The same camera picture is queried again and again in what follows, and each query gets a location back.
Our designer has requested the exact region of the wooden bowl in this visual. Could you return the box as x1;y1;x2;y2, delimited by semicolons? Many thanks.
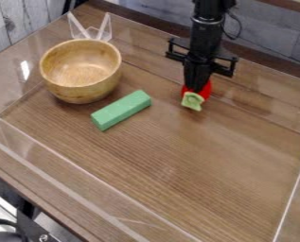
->
39;39;122;104

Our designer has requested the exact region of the black metal mount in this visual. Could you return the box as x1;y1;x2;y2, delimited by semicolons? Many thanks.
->
17;211;61;242

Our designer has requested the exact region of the black cable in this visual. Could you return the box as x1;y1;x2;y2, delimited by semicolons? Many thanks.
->
0;218;23;242

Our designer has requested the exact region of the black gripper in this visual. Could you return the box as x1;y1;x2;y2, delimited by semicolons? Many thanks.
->
167;37;240;92

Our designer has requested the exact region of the green rectangular block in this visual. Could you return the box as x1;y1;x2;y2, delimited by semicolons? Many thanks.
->
90;90;152;131

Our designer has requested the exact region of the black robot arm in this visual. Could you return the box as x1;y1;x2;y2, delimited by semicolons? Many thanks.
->
167;0;239;94

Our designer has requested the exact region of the clear acrylic corner bracket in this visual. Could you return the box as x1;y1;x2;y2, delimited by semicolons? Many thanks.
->
68;12;113;42

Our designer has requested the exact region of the red plush strawberry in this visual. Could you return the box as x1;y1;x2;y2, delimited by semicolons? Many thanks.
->
181;81;212;112

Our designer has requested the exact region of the clear acrylic tray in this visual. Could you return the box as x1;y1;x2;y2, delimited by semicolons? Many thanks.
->
0;65;300;242

